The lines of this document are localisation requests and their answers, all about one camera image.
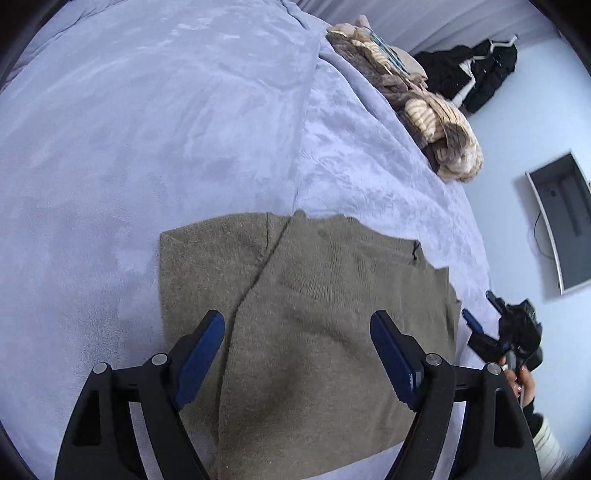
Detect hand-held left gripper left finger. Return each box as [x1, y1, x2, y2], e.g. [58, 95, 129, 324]
[54, 310, 226, 480]

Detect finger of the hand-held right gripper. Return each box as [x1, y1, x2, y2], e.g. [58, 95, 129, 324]
[486, 290, 509, 320]
[462, 308, 505, 361]

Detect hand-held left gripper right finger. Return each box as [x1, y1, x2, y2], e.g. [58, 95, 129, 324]
[370, 310, 541, 480]

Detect olive knit sweater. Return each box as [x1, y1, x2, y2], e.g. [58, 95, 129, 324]
[159, 210, 462, 480]

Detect person's right forearm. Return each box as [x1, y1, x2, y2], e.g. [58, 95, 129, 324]
[521, 405, 575, 480]

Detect black clothes with white trim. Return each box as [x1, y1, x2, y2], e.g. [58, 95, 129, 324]
[412, 38, 519, 114]

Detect person's right hand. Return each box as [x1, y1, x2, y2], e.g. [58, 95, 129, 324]
[505, 364, 537, 411]

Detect beige brown striped fluffy garment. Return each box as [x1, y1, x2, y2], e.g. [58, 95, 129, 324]
[327, 15, 485, 183]

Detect lavender plush blanket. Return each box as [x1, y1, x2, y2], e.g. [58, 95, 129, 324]
[0, 0, 492, 480]

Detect black cable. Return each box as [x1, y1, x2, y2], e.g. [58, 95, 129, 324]
[533, 210, 561, 265]

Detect grey framed wall panel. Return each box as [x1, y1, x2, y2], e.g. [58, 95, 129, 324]
[525, 148, 591, 295]

